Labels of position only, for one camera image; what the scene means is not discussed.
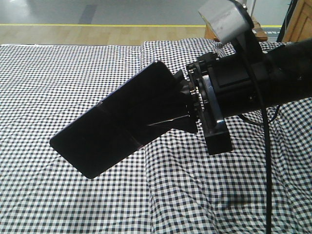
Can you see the wooden nightstand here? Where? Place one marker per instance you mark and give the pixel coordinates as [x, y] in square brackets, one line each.
[257, 30]

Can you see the checkered bed sheet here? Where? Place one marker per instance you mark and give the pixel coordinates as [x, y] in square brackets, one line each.
[43, 88]

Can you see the checkered folded quilt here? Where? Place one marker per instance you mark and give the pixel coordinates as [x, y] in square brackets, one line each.
[192, 192]

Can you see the wooden headboard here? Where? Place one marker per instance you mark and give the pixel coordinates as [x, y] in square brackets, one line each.
[300, 25]

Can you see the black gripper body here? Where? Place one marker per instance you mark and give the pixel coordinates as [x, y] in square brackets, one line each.
[226, 90]

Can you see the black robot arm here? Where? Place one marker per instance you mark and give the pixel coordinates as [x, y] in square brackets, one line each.
[279, 75]

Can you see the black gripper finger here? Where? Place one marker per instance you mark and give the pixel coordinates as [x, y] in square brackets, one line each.
[185, 123]
[179, 78]

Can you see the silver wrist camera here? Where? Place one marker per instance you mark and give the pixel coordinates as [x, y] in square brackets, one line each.
[225, 19]

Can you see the black foldable phone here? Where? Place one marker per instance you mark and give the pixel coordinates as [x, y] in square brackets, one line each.
[117, 126]

